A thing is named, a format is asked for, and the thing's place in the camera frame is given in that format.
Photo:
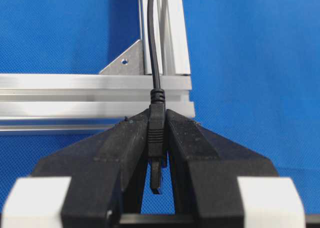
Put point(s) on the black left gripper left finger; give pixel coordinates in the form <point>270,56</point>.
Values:
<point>107,171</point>

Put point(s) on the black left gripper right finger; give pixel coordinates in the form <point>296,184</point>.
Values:
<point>204,168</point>

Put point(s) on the aluminium extrusion square frame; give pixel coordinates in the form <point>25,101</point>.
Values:
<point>35,104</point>

